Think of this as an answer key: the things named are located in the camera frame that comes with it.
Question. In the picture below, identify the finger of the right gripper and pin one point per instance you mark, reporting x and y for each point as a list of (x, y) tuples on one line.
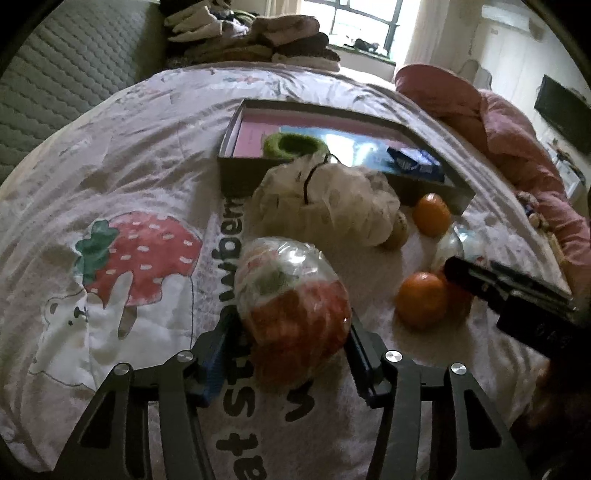
[(485, 279)]

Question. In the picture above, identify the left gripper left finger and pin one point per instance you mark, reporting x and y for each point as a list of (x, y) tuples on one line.
[(111, 438)]

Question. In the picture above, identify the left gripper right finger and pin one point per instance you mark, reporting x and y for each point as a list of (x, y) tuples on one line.
[(469, 437)]

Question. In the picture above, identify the orange tangerine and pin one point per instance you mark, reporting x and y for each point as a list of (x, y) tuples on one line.
[(459, 302), (421, 301), (432, 216)]

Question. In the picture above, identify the orange tangerine front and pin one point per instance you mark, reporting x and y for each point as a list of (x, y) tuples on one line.
[(421, 301)]

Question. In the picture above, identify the blue snack packet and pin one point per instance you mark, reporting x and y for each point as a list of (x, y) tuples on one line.
[(417, 163)]

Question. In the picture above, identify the white drawstring cloth bag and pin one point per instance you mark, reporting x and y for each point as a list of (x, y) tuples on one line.
[(317, 199)]

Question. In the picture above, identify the red egg toy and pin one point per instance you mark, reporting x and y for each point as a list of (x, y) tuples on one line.
[(295, 307)]

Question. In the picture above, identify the small doll toy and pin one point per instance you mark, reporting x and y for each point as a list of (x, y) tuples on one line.
[(531, 208)]

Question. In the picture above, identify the pink blanket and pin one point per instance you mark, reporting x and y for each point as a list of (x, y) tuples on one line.
[(503, 134)]

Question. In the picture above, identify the white air conditioner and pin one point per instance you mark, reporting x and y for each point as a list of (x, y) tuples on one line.
[(506, 17)]

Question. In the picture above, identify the dark cardboard box tray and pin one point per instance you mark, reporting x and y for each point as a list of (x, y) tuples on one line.
[(241, 176)]

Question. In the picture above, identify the pile of folded clothes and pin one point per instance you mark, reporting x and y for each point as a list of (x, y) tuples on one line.
[(200, 32)]

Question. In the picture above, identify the grey quilted headboard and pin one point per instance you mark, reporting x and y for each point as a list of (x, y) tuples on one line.
[(78, 56)]

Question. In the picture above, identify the black wall television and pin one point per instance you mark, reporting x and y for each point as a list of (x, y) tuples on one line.
[(565, 112)]

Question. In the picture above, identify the window with dark frame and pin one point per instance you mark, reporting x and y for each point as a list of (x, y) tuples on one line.
[(366, 25)]

